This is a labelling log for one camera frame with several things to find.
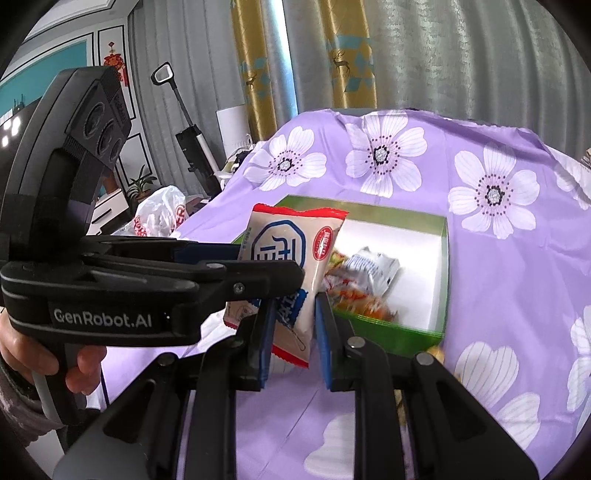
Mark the white board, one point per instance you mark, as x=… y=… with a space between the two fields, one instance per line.
x=233 y=123

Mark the green cardboard box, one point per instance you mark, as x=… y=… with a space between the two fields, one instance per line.
x=419 y=292

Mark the grey pleated curtain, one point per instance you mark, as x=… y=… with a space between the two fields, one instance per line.
x=498 y=62

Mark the potted green plant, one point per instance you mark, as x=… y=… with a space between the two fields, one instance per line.
x=141 y=186

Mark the purple floral tablecloth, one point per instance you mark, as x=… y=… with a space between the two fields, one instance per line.
x=518 y=328

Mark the person's left hand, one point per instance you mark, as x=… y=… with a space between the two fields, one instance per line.
x=26 y=356

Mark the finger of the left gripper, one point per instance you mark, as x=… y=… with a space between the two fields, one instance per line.
x=208 y=251
x=221 y=281

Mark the white red plastic bag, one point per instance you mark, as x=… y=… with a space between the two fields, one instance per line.
x=159 y=215

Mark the white blue red snack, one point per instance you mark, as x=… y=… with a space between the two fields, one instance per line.
x=298 y=244

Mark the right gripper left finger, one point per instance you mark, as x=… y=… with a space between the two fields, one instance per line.
x=177 y=418

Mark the yellow deer curtain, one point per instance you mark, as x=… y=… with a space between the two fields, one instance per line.
x=297 y=56

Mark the upright vacuum cleaner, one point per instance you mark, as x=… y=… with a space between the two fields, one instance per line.
x=191 y=140

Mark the gold snack pack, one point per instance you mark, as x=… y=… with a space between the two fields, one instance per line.
x=437 y=353

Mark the red chinese knot ornament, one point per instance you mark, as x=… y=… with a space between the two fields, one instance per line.
x=115 y=59

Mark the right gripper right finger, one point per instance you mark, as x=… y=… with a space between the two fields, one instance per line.
x=412 y=404

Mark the colourful orange snack pack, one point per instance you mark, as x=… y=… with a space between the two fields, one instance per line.
x=346 y=296

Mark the silver white snack pouch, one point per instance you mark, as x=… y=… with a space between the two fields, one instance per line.
x=373 y=271

